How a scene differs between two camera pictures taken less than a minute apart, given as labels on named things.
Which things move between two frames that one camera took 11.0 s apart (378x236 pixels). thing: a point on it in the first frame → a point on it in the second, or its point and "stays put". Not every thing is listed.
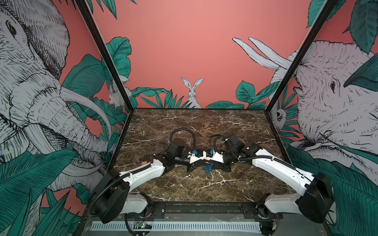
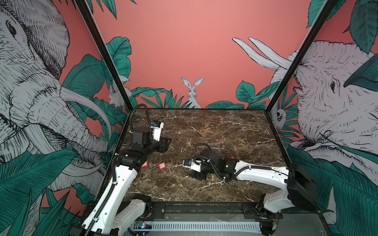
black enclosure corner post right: (328, 8) stays put
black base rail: (195, 211) stays put
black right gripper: (220, 165) → (198, 175)
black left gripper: (193, 166) → (164, 145)
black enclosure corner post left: (83, 6) stays put
